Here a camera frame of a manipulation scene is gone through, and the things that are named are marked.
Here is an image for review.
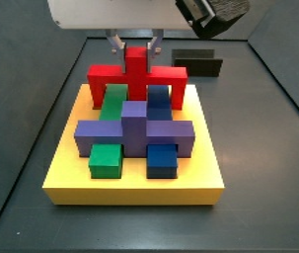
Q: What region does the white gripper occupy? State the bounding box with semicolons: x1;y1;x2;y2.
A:
48;0;189;72

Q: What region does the red cross-shaped block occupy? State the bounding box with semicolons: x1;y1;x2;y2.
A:
87;46;187;110

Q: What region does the yellow base board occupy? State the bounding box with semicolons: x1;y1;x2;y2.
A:
43;85;225;206

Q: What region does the purple cross-shaped block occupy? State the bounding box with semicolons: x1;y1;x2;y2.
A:
74;101;195;158

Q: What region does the blue long block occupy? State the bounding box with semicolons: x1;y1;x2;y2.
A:
147;85;178;179

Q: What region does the green long block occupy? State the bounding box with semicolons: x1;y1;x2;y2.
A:
88;84;128;179

